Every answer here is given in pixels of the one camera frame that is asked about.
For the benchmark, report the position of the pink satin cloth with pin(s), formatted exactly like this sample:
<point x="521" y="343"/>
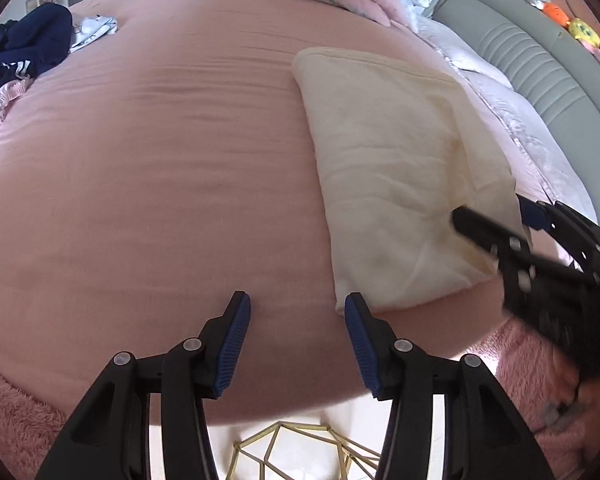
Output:
<point x="2" y="102"/>

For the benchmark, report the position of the small pale pink pillow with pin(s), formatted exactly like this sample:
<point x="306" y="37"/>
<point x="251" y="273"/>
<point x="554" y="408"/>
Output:
<point x="460" y="45"/>

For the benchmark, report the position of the long pale pink pillow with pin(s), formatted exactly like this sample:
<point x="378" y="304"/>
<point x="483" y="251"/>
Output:
<point x="535" y="145"/>

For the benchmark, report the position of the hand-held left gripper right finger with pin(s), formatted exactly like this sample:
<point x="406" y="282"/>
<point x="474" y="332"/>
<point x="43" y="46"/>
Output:
<point x="362" y="355"/>

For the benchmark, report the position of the pink fluffy robe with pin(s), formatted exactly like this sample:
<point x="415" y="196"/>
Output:
<point x="545" y="390"/>

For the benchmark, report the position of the light printed cloth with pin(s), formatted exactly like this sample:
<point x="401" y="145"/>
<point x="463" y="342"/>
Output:
<point x="92" y="30"/>

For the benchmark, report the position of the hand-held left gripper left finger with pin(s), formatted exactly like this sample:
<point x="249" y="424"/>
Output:
<point x="230" y="350"/>

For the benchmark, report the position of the pink bed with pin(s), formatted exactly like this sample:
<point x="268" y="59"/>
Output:
<point x="155" y="185"/>

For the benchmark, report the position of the navy striped clothes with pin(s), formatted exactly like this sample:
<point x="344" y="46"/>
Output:
<point x="22" y="47"/>

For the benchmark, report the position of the grey-green padded headboard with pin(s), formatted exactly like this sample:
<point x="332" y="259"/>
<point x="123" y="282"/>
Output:
<point x="530" y="50"/>

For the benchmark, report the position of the yellow plush toy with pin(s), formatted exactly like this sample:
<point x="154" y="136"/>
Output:
<point x="582" y="32"/>

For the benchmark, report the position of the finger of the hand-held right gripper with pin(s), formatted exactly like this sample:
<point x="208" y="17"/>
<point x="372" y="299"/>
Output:
<point x="485" y="235"/>
<point x="532" y="212"/>

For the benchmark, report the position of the pink and cream shirt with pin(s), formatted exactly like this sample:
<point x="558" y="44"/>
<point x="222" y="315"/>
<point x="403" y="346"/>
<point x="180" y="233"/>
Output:
<point x="395" y="170"/>

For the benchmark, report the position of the orange plush toy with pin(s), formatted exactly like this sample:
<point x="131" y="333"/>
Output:
<point x="554" y="11"/>

